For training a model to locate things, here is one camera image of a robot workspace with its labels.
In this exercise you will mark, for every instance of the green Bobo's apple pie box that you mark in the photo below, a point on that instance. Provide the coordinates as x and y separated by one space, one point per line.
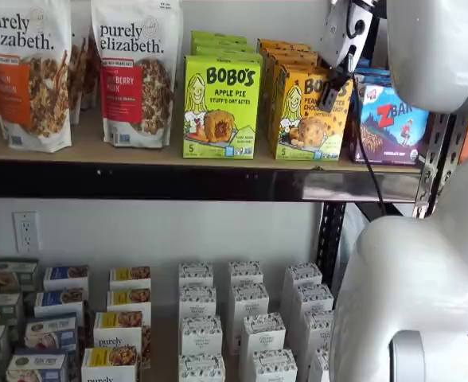
222 111
222 45
226 52
218 36

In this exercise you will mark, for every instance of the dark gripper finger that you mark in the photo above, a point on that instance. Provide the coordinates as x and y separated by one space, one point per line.
329 95

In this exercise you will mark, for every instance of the white wall outlet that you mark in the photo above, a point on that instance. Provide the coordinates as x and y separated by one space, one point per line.
26 231

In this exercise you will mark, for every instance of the blue granola box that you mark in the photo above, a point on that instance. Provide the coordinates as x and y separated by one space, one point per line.
51 332
59 300
66 276
37 366

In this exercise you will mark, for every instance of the white granola pouch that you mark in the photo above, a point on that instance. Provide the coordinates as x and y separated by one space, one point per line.
80 67

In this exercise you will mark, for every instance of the granola pouch red label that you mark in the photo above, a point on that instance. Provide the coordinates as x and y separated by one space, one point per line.
134 87

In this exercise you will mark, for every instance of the orange Bobo's peanut butter box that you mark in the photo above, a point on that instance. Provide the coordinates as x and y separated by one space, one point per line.
289 50
305 131
297 59
281 43

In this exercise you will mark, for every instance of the granola pouch orange label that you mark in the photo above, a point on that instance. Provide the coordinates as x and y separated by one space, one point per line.
31 91

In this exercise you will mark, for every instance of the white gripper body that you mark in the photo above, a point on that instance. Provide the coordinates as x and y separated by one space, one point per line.
339 36

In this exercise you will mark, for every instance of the neighbouring black shelf rack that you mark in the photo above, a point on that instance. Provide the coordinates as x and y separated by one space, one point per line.
458 135

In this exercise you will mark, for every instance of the yellow granola box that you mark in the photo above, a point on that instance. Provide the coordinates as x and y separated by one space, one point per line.
108 366
118 330
129 274
128 298

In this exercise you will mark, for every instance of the black metal shelf rack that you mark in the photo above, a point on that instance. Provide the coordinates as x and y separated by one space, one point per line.
138 181

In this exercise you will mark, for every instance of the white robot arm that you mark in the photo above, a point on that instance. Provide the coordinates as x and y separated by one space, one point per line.
417 278

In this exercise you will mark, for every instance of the wooden shelf board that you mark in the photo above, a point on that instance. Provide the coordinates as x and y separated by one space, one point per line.
86 147
164 358

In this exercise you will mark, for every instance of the white floral print box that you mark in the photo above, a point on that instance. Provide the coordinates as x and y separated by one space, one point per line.
245 272
313 298
262 334
201 336
201 368
302 276
317 330
196 272
197 302
319 368
250 302
274 368

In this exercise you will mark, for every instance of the blue Zbar box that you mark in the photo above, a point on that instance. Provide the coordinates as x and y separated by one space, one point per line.
371 68
371 79
393 135

